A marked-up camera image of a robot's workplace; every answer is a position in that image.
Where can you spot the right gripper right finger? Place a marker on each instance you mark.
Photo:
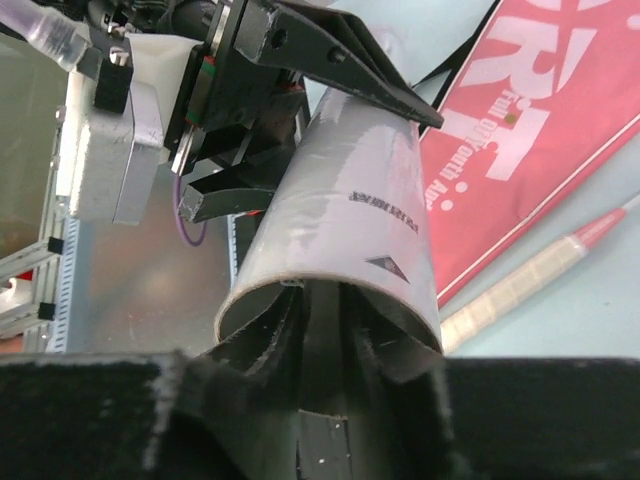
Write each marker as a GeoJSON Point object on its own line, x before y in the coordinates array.
{"type": "Point", "coordinates": [399, 420]}

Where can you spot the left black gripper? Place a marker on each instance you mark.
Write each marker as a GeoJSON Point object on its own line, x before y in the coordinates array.
{"type": "Point", "coordinates": [240, 96]}

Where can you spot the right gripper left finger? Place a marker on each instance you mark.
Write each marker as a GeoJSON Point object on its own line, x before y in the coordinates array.
{"type": "Point", "coordinates": [237, 413]}

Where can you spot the pink badminton racket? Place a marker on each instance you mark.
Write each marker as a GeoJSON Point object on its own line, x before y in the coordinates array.
{"type": "Point", "coordinates": [529, 278]}

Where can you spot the translucent shuttlecock tube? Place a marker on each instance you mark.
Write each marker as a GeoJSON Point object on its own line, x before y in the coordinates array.
{"type": "Point", "coordinates": [350, 208]}

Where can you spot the pink racket cover bag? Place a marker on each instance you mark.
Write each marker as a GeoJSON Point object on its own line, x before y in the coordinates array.
{"type": "Point", "coordinates": [548, 93]}

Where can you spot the white slotted cable duct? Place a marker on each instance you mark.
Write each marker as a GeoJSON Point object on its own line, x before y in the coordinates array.
{"type": "Point", "coordinates": [65, 292]}

